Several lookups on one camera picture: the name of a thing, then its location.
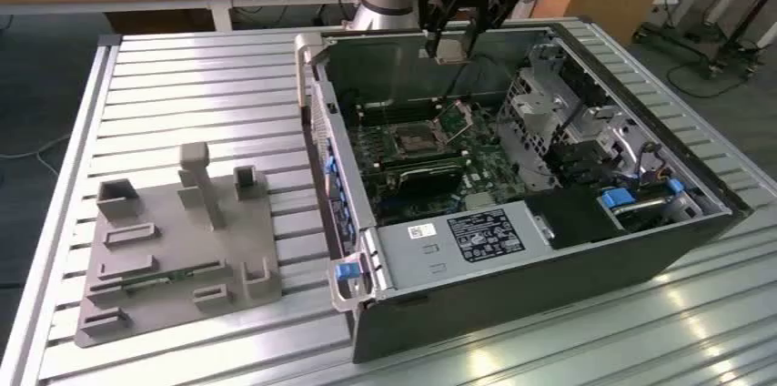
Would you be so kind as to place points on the silver CPU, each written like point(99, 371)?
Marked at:
point(452, 51)

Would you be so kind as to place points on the silver chipset heatsink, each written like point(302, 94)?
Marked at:
point(487, 200)

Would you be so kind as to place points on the green RAM stick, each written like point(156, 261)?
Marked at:
point(160, 277)

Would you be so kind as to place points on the blue case latch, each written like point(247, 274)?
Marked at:
point(346, 272)

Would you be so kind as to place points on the small blue clip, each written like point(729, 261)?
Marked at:
point(675, 186)

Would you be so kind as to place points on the grey parts rack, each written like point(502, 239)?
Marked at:
point(182, 240)

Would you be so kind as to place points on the blue disk carrier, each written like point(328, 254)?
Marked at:
point(615, 201)

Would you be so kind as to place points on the CPU socket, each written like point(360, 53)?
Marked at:
point(416, 140)

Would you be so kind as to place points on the black graphics card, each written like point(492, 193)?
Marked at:
point(428, 182)

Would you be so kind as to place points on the black PC case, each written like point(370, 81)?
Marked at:
point(547, 295)

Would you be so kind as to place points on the green motherboard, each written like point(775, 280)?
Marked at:
point(486, 163)

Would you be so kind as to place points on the metal drive cage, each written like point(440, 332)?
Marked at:
point(535, 122)

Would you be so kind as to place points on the silver power supply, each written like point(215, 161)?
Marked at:
point(419, 263)

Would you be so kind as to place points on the metal locking lever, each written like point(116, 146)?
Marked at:
point(466, 135)

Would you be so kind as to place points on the black RAM slot bank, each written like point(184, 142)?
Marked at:
point(426, 162)
point(398, 114)

